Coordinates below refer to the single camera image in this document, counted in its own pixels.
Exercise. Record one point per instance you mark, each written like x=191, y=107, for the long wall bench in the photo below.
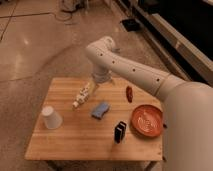
x=185, y=27

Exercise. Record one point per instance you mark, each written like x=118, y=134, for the black floor box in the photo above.
x=130, y=25

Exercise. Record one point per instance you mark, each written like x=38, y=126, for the orange ceramic bowl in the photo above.
x=147, y=120

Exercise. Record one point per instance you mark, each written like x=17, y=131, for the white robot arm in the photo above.
x=187, y=106

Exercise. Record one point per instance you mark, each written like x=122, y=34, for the white plastic bottle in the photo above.
x=84, y=94

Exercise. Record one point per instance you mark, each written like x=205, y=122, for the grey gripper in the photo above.
x=101, y=75

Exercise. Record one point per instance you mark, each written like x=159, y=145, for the blue sponge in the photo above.
x=99, y=111

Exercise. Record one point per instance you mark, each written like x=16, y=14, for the wooden table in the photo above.
x=84, y=137

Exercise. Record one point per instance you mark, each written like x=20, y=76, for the dark red small object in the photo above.
x=129, y=94

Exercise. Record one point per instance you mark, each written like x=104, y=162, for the black eraser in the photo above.
x=119, y=132

